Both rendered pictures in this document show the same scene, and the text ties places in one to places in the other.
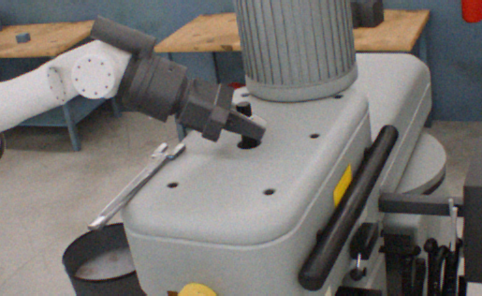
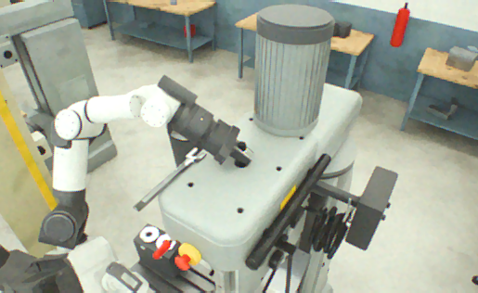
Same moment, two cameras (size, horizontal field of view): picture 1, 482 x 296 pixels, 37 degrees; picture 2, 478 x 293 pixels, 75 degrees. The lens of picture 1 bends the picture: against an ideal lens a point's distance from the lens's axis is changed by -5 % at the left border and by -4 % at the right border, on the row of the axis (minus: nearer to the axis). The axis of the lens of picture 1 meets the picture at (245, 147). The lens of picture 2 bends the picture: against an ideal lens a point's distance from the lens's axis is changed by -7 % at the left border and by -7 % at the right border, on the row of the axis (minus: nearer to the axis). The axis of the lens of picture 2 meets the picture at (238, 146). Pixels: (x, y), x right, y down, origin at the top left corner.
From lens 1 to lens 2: 42 cm
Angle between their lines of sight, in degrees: 15
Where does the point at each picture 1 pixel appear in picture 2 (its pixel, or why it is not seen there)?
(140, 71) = (183, 116)
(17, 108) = (110, 116)
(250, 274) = (218, 255)
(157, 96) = (191, 133)
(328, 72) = (299, 123)
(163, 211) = (178, 206)
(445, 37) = (378, 50)
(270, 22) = (272, 90)
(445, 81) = (371, 71)
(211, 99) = (223, 140)
